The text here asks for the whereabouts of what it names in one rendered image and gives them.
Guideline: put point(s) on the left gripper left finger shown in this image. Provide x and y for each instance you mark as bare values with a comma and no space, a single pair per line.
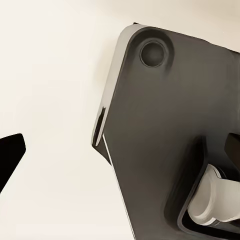
12,150

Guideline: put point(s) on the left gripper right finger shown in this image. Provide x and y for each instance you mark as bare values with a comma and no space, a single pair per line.
232,149

